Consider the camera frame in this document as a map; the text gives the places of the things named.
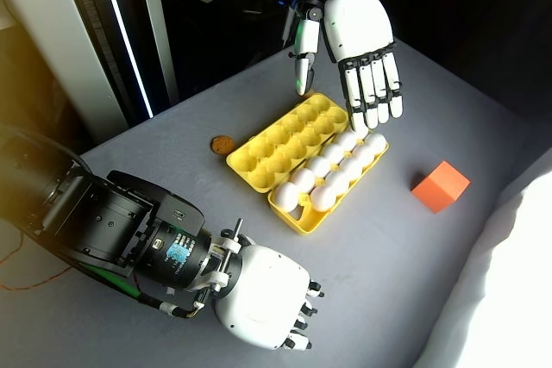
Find white cabinet with light strip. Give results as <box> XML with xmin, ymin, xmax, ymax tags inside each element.
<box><xmin>0</xmin><ymin>0</ymin><xmax>180</xmax><ymax>141</ymax></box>

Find yellow egg carton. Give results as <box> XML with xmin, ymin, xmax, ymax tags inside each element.
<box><xmin>225</xmin><ymin>91</ymin><xmax>391</xmax><ymax>236</ymax></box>

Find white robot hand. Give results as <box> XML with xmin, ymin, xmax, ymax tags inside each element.
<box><xmin>212</xmin><ymin>244</ymin><xmax>325</xmax><ymax>352</ymax></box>
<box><xmin>288</xmin><ymin>0</ymin><xmax>405</xmax><ymax>133</ymax></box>

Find orange cube block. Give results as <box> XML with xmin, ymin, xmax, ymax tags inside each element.
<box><xmin>411</xmin><ymin>160</ymin><xmax>471</xmax><ymax>215</ymax></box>

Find bright white cloth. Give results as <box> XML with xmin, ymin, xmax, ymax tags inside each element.
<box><xmin>412</xmin><ymin>160</ymin><xmax>552</xmax><ymax>368</ymax></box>

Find brown round cookie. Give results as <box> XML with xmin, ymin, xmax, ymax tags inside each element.
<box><xmin>210</xmin><ymin>135</ymin><xmax>234</xmax><ymax>156</ymax></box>

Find grey table cloth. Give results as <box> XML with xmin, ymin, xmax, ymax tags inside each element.
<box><xmin>0</xmin><ymin>34</ymin><xmax>552</xmax><ymax>368</ymax></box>

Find thin orange cable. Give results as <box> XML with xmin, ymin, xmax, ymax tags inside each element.
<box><xmin>0</xmin><ymin>229</ymin><xmax>73</xmax><ymax>292</ymax></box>

